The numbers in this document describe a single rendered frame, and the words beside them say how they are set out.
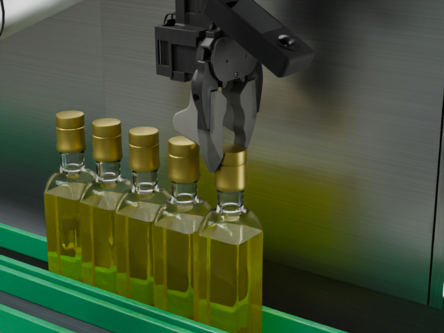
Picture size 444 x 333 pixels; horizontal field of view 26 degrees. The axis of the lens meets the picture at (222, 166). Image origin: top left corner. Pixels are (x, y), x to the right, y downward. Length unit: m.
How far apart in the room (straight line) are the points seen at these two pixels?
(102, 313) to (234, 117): 0.28
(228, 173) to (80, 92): 0.40
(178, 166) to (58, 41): 0.38
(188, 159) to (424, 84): 0.26
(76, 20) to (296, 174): 0.39
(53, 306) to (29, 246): 0.17
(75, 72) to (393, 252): 0.52
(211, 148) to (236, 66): 0.09
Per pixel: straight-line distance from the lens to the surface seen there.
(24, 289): 1.21
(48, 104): 1.40
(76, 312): 1.16
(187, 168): 1.04
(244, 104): 1.02
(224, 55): 0.97
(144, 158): 1.08
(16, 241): 1.35
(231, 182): 1.01
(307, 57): 0.94
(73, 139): 1.15
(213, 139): 0.99
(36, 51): 1.40
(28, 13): 0.63
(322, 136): 1.10
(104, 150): 1.12
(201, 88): 0.96
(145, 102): 1.24
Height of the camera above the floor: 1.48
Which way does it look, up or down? 19 degrees down
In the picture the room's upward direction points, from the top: straight up
